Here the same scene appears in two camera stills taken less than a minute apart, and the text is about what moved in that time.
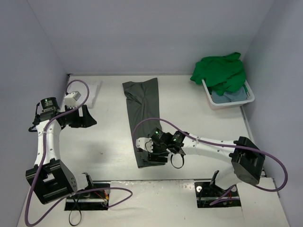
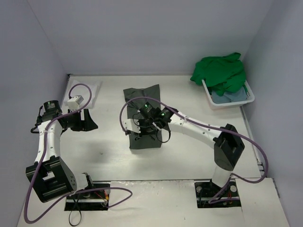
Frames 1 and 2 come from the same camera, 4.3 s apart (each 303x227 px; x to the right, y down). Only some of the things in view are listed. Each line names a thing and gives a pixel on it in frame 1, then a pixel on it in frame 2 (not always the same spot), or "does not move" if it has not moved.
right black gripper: [154, 157] -> [143, 128]
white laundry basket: [250, 98] does not move
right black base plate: [207, 194] does not move
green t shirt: [223, 74] does not move
